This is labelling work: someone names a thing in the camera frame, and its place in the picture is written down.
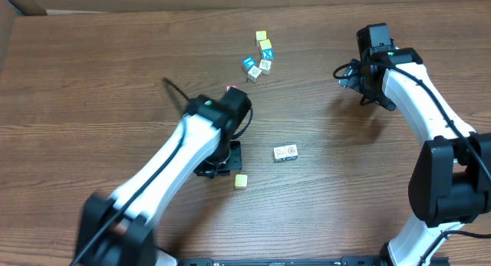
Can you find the wooden letter K block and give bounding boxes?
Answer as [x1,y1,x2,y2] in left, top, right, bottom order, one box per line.
[234,174,248,189]

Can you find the wooden ladybug block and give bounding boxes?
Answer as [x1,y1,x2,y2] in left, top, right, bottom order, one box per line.
[273,146,287,162]

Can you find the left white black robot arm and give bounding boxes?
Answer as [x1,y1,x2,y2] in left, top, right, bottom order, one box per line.
[72,87,252,266]

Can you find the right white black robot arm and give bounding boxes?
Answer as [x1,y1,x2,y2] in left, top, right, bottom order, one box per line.
[335,23,490,265]

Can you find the wooden block on table centre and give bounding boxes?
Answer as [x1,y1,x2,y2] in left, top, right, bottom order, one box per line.
[285,144,298,160]

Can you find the red letter I block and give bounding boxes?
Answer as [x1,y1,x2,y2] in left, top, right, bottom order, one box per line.
[226,84,238,91]

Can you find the wooden letter O block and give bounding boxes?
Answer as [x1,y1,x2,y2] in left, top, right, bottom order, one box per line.
[247,66,262,84]

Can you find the blue letter X block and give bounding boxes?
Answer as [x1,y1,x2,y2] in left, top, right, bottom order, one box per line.
[262,48,275,61]

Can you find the wooden turtle block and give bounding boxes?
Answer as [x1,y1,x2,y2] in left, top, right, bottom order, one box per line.
[258,59,272,75]

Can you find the yellow block near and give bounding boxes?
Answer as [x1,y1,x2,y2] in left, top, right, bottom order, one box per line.
[259,39,272,51]

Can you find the yellow block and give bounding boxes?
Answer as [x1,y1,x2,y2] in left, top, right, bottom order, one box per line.
[255,31,267,44]
[259,39,272,51]

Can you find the blue letter L block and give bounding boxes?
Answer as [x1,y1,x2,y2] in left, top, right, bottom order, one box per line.
[242,56,256,72]

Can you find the yellow block far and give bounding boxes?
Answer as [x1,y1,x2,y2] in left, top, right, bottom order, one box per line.
[255,31,267,44]

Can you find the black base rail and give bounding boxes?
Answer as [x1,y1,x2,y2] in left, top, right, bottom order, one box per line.
[153,255,450,266]

